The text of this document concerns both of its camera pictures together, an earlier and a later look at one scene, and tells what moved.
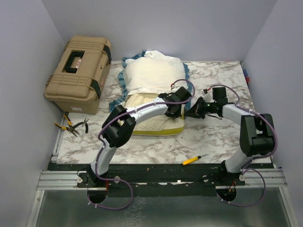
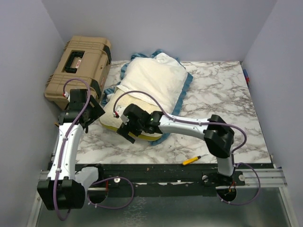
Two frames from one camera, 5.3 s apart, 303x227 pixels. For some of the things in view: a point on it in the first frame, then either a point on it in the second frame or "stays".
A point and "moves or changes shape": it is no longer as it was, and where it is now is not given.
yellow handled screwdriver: [190, 160] stays
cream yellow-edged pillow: [162, 124] moves or changes shape
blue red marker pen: [246, 77] stays
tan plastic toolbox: [76, 80] stays
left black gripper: [174, 114] → [97, 110]
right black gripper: [196, 111] → [124, 129]
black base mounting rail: [160, 180] stays
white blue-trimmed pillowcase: [150, 71] moves or changes shape
